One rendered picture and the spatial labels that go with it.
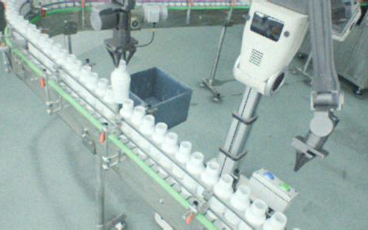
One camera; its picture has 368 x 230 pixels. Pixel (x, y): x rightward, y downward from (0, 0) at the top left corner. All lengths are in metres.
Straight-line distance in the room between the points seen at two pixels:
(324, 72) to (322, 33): 0.11
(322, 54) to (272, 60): 0.51
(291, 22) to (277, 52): 0.13
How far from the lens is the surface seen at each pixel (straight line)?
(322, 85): 0.95
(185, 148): 1.01
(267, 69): 1.41
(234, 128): 1.67
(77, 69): 1.42
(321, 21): 0.88
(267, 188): 1.06
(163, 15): 2.64
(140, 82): 1.87
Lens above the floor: 1.83
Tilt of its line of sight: 37 degrees down
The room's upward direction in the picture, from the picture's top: 11 degrees clockwise
